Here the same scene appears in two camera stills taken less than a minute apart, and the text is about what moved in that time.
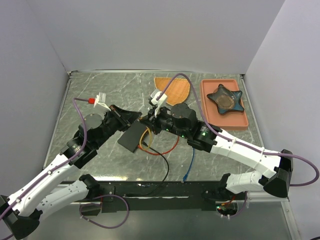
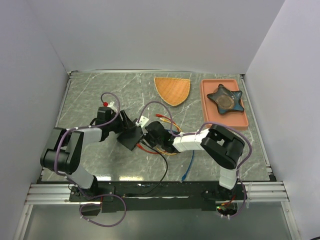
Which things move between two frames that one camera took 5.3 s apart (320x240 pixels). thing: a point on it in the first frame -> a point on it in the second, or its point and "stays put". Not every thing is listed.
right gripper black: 152,121 -> 145,136
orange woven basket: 178,91 stays put
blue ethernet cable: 187,173 stays put
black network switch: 131,138 stays put
